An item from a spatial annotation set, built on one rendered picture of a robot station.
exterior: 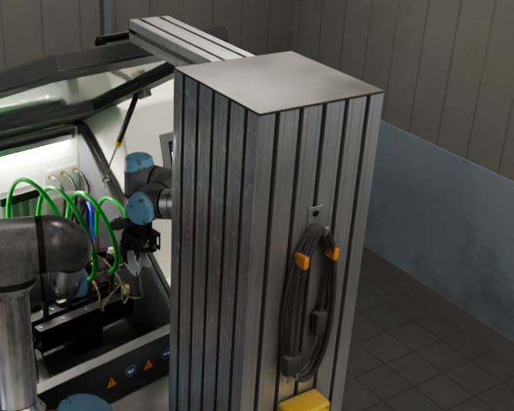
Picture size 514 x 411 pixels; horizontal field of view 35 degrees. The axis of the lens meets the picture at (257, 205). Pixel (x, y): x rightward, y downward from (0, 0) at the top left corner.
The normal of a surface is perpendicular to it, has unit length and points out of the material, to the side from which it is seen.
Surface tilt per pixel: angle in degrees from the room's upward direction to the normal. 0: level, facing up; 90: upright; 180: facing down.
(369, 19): 90
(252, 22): 90
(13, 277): 77
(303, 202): 90
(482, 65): 90
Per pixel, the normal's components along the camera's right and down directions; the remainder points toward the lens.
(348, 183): 0.58, 0.40
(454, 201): -0.81, 0.22
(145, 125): 0.68, 0.14
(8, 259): 0.36, 0.26
